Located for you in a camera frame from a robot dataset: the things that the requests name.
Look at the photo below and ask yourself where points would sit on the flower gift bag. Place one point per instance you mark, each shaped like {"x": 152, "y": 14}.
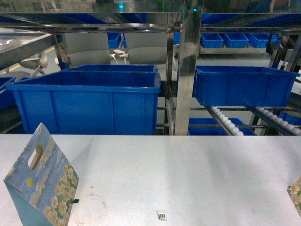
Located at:
{"x": 294, "y": 192}
{"x": 42, "y": 182}

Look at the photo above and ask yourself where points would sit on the blue bin on right rollers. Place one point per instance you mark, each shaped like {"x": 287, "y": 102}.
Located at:
{"x": 243, "y": 86}

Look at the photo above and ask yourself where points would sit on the large blue bin behind table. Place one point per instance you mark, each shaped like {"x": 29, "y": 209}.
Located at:
{"x": 89, "y": 102}

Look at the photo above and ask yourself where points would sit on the small QR code sticker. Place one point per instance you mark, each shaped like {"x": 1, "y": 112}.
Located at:
{"x": 161, "y": 214}

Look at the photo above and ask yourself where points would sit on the steel rack upright post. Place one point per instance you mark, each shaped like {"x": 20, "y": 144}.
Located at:
{"x": 189, "y": 44}

